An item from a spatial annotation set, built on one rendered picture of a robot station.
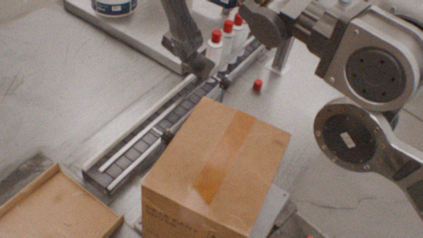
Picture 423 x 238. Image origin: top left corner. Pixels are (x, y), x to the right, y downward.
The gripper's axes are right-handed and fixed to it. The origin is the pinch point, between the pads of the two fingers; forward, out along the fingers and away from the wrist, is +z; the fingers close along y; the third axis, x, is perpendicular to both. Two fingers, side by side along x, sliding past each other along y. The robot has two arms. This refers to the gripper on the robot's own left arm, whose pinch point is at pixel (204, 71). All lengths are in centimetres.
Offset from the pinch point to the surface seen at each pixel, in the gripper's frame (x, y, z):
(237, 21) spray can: -21.0, -0.7, 0.0
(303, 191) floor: 21, -52, 103
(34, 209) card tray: 59, 8, -35
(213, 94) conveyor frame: 5.2, -5.7, 4.4
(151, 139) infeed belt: 27.6, -2.5, -15.5
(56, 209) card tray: 56, 4, -33
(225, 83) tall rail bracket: 0.5, -10.4, -5.0
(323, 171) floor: 4, -57, 116
